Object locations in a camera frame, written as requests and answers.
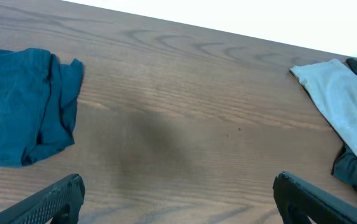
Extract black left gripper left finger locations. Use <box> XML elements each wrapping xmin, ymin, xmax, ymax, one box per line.
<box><xmin>0</xmin><ymin>174</ymin><xmax>85</xmax><ymax>224</ymax></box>

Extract navy blue denim shorts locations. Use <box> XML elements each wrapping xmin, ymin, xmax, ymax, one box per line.
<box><xmin>0</xmin><ymin>48</ymin><xmax>84</xmax><ymax>167</ymax></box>

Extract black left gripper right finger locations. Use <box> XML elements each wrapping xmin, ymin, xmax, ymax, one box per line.
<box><xmin>273</xmin><ymin>171</ymin><xmax>357</xmax><ymax>224</ymax></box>

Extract black garment with white tag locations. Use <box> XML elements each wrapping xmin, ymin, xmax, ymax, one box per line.
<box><xmin>330</xmin><ymin>57</ymin><xmax>357</xmax><ymax>211</ymax></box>

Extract beige khaki shorts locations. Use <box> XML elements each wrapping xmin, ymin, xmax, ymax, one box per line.
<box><xmin>290</xmin><ymin>59</ymin><xmax>357</xmax><ymax>157</ymax></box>

